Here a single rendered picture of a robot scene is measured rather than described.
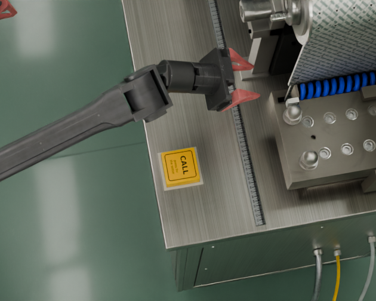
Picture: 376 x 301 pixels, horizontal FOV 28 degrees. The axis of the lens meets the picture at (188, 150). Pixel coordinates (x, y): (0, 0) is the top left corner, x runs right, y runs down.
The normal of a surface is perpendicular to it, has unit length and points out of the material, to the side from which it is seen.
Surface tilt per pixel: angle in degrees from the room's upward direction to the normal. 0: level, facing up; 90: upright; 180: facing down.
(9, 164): 28
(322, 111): 0
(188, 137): 0
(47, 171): 0
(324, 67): 90
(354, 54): 90
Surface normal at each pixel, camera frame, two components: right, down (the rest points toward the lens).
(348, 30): 0.18, 0.94
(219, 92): -0.85, 0.00
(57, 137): 0.26, 0.13
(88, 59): 0.02, -0.29
